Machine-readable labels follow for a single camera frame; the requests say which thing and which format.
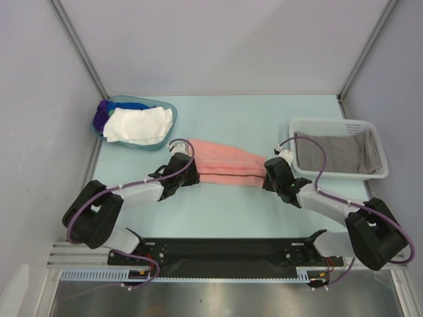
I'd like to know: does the pink striped towel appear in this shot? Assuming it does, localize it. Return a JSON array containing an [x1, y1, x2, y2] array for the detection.
[[189, 139, 266, 188]]

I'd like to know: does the grey terry towel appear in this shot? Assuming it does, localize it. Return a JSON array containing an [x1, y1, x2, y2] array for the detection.
[[295, 130, 379, 174]]

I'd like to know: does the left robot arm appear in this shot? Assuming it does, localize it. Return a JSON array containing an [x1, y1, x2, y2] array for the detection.
[[62, 153, 200, 264]]

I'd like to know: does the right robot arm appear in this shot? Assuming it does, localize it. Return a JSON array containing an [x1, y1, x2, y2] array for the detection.
[[264, 157, 410, 271]]

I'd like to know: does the white towel in tray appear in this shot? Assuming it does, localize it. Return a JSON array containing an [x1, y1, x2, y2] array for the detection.
[[102, 107, 173, 145]]

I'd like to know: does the white perforated plastic basket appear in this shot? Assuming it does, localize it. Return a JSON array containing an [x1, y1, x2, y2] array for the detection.
[[289, 118, 389, 180]]

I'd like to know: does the blue towel in tray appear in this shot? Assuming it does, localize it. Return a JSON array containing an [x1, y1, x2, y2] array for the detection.
[[106, 101, 155, 112]]

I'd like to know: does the purple towel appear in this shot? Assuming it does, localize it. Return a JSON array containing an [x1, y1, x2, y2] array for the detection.
[[92, 100, 109, 133]]

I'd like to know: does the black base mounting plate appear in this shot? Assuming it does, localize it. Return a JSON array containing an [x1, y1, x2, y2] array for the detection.
[[107, 238, 344, 279]]

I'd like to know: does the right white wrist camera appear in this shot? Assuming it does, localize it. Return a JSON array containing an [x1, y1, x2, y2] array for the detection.
[[274, 147, 293, 166]]

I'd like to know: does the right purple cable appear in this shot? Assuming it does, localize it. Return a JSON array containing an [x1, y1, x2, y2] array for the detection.
[[276, 137, 416, 291]]

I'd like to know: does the purple cable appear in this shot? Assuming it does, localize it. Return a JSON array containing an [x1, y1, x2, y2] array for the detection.
[[62, 138, 196, 300], [276, 137, 416, 291]]

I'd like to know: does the slotted white cable duct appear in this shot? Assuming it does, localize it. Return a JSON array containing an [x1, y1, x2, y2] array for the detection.
[[60, 268, 310, 283]]

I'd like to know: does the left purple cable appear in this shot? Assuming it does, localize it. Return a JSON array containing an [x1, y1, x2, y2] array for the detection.
[[62, 138, 196, 300]]

